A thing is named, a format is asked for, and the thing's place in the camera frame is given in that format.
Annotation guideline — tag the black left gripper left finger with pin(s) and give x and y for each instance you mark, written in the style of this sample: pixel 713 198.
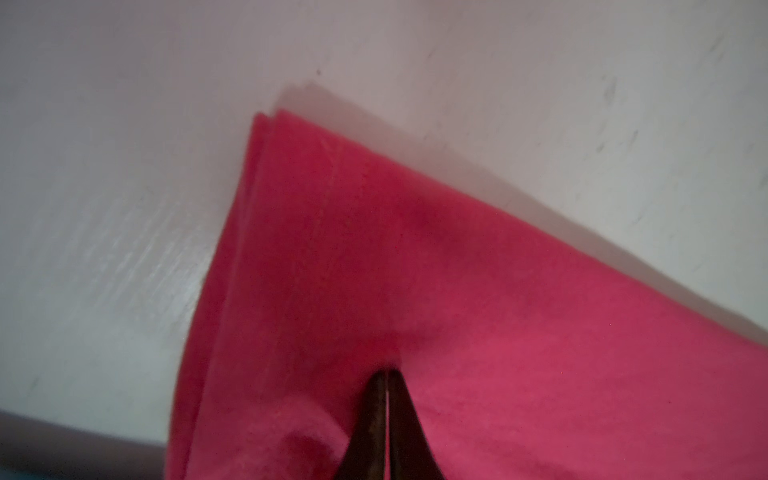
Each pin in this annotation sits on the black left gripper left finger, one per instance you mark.
pixel 365 455

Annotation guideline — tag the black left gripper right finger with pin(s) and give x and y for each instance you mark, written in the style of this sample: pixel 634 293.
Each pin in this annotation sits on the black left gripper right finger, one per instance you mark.
pixel 410 455

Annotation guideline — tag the magenta t shirt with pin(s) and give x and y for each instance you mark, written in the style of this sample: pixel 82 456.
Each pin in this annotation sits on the magenta t shirt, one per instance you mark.
pixel 525 358

